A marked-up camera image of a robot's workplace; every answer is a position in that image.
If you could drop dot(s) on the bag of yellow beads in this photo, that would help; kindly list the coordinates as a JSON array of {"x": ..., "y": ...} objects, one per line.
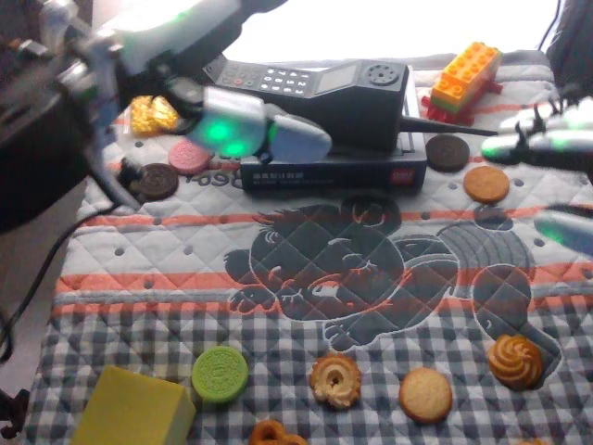
[{"x": 153, "y": 116}]

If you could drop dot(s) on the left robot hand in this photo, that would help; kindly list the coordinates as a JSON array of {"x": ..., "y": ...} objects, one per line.
[{"x": 231, "y": 130}]

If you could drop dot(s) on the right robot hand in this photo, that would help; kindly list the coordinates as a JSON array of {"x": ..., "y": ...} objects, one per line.
[{"x": 556, "y": 139}]

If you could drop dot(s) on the orange round sandwich cookie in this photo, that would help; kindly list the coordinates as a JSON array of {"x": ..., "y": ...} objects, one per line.
[{"x": 486, "y": 184}]

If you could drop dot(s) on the orange cookie fragment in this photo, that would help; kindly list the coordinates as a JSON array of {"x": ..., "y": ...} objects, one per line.
[{"x": 533, "y": 442}]

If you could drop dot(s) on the large black toy phone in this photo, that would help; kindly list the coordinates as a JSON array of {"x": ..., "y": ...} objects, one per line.
[{"x": 352, "y": 106}]

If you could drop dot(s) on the yellow foam block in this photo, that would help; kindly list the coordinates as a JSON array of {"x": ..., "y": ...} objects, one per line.
[{"x": 132, "y": 410}]

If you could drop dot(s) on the black metal stand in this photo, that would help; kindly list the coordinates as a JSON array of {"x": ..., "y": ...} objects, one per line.
[{"x": 14, "y": 412}]

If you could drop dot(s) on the white blue calculator box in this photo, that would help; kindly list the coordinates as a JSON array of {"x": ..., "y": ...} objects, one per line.
[{"x": 324, "y": 176}]

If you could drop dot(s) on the brown pretzel cookie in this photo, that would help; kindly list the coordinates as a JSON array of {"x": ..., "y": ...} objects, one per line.
[{"x": 265, "y": 436}]

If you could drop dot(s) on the dark brown sandwich cookie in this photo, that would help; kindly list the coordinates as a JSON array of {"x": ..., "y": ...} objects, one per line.
[
  {"x": 447, "y": 153},
  {"x": 155, "y": 181}
]

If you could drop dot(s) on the orange red toy brick build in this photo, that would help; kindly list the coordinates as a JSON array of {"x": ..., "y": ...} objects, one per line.
[{"x": 465, "y": 79}]

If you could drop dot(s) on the round tan biscuit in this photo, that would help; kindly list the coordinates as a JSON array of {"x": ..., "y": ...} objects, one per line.
[{"x": 425, "y": 395}]

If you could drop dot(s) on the pink sandwich cookie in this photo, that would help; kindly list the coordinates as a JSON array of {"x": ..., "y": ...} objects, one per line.
[{"x": 185, "y": 158}]

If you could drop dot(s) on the green sandwich cookie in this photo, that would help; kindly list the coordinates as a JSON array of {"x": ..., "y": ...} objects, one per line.
[{"x": 220, "y": 374}]

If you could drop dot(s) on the grey quilt with bear print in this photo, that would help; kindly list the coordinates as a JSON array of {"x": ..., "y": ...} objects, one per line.
[{"x": 370, "y": 287}]

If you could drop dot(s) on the swirl butter cookie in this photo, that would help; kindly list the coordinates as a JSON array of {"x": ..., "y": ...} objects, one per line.
[{"x": 515, "y": 364}]

